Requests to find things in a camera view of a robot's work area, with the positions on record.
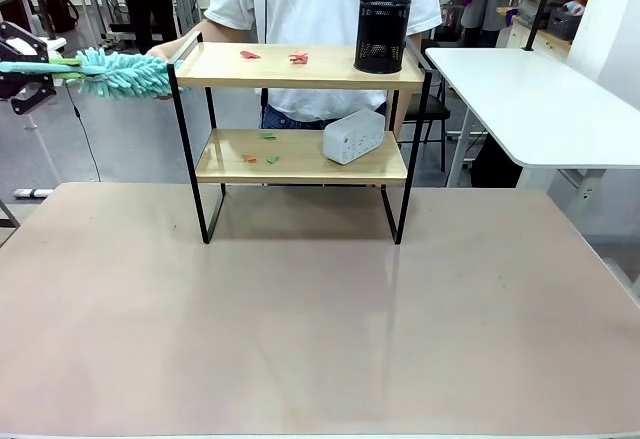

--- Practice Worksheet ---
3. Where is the person's left forearm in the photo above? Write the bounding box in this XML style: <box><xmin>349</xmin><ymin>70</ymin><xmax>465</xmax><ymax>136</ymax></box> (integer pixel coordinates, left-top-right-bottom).
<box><xmin>394</xmin><ymin>89</ymin><xmax>415</xmax><ymax>136</ymax></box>

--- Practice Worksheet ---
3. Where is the small white desk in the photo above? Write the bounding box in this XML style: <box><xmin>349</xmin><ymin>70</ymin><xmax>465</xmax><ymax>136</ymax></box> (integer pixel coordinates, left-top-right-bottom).
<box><xmin>7</xmin><ymin>36</ymin><xmax>68</xmax><ymax>180</ymax></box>

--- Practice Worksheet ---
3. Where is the white cube power strip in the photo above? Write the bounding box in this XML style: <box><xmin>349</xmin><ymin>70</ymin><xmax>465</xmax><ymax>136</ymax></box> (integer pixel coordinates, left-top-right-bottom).
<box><xmin>321</xmin><ymin>107</ymin><xmax>387</xmax><ymax>166</ymax></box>

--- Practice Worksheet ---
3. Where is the black mesh pen holder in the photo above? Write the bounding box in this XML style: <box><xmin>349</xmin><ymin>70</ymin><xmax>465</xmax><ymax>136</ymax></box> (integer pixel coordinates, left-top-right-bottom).
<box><xmin>352</xmin><ymin>0</ymin><xmax>413</xmax><ymax>75</ymax></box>

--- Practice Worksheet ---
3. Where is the two-tier wood metal shelf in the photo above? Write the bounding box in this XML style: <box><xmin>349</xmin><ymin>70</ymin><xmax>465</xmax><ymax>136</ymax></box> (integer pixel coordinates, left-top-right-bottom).
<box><xmin>166</xmin><ymin>31</ymin><xmax>434</xmax><ymax>246</ymax></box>

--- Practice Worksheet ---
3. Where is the black backpack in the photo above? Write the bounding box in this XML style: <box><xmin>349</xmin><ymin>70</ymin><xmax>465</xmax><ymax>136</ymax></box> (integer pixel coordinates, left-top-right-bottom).
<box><xmin>42</xmin><ymin>0</ymin><xmax>80</xmax><ymax>34</ymax></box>

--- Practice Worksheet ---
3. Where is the person's right forearm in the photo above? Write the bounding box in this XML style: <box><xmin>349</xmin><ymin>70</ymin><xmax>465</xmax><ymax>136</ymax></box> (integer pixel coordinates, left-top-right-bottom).
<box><xmin>172</xmin><ymin>18</ymin><xmax>239</xmax><ymax>54</ymax></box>

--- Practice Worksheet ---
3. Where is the black hanging cable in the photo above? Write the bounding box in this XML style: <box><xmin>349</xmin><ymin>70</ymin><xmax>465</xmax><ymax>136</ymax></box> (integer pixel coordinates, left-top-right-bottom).
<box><xmin>64</xmin><ymin>82</ymin><xmax>102</xmax><ymax>183</ymax></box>

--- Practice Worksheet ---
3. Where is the person's right hand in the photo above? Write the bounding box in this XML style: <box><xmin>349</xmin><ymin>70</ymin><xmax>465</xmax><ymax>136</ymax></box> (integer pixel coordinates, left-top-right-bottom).
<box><xmin>146</xmin><ymin>40</ymin><xmax>184</xmax><ymax>65</ymax></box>

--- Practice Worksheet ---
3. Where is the wooden background desk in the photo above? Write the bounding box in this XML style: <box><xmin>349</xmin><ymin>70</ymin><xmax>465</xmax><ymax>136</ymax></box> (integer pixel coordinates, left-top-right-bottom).
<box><xmin>496</xmin><ymin>5</ymin><xmax>572</xmax><ymax>55</ymax></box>

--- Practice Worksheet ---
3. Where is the black clamp pole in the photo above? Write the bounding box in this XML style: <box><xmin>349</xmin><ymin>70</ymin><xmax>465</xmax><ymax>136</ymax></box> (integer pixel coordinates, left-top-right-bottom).
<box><xmin>521</xmin><ymin>0</ymin><xmax>560</xmax><ymax>53</ymax></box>

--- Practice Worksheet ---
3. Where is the background person in purple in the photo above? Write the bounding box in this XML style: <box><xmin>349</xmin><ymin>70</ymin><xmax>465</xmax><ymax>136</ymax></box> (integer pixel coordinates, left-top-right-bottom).
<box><xmin>452</xmin><ymin>0</ymin><xmax>549</xmax><ymax>49</ymax></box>

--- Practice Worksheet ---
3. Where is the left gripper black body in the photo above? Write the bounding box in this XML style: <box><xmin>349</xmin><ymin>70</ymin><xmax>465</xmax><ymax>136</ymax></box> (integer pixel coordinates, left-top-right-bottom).
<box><xmin>0</xmin><ymin>41</ymin><xmax>26</xmax><ymax>103</ymax></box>

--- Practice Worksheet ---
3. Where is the large white side table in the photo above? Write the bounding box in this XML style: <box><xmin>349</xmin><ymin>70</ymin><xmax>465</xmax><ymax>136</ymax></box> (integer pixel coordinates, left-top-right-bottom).
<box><xmin>423</xmin><ymin>46</ymin><xmax>640</xmax><ymax>238</ymax></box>

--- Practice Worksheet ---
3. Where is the black chair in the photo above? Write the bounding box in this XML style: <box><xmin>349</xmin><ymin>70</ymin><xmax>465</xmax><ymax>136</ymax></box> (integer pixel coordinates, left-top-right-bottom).
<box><xmin>399</xmin><ymin>38</ymin><xmax>451</xmax><ymax>173</ymax></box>

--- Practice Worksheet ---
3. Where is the grey plastic basket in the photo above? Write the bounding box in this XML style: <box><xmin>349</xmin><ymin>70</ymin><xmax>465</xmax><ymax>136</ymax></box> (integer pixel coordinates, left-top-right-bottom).
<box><xmin>546</xmin><ymin>2</ymin><xmax>585</xmax><ymax>42</ymax></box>

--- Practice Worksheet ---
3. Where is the teal microfiber duster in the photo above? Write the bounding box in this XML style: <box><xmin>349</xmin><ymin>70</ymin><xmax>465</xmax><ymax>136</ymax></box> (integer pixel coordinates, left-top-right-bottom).
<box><xmin>0</xmin><ymin>46</ymin><xmax>187</xmax><ymax>104</ymax></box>

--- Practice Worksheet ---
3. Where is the person in white t-shirt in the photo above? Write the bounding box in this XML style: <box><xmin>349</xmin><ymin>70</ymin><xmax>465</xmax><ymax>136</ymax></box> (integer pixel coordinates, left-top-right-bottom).
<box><xmin>203</xmin><ymin>0</ymin><xmax>444</xmax><ymax>131</ymax></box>

